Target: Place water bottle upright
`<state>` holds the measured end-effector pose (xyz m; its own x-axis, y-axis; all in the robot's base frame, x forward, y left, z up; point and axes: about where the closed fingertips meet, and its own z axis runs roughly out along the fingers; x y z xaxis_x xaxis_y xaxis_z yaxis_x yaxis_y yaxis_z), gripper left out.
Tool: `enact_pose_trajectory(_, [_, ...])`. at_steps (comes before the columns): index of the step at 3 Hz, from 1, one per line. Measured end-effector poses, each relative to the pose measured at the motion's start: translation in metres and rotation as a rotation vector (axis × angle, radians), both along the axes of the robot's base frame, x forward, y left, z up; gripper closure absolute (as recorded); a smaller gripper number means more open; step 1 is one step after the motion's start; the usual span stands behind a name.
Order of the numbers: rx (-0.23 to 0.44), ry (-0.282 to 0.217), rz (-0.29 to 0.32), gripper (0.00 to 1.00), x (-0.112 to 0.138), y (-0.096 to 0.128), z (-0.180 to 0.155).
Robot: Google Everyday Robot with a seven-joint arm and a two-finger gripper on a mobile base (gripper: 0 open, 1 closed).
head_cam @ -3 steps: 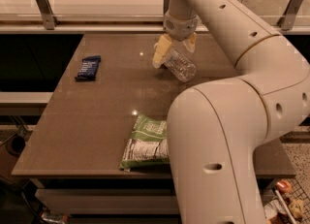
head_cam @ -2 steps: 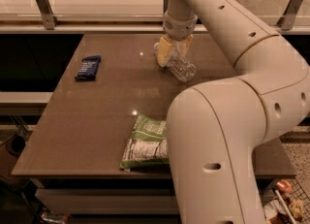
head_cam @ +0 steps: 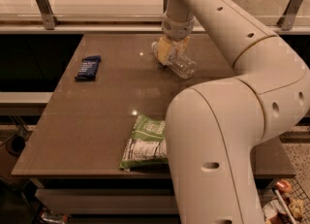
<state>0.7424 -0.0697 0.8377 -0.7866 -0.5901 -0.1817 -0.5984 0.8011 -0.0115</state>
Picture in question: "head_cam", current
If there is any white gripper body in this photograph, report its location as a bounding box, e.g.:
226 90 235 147
162 13 195 41

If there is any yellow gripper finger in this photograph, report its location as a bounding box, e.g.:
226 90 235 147
157 36 176 65
176 36 190 53

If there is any clear plastic water bottle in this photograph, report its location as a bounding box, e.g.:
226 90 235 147
151 42 197 80

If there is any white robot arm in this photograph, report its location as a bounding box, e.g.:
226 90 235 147
166 0 310 224

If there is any blue snack bar wrapper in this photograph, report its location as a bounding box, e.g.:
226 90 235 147
75 55 101 81

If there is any green chip bag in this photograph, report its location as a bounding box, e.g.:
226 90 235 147
119 114 168 171

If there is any black round object on floor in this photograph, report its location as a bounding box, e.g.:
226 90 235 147
6 136 25 157

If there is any right metal railing bracket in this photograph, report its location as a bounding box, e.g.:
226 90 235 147
277 0 303 31

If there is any left metal railing bracket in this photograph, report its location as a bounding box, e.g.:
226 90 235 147
36 0 57 30

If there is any wire basket with items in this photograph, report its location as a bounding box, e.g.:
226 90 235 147
263 178 310 224

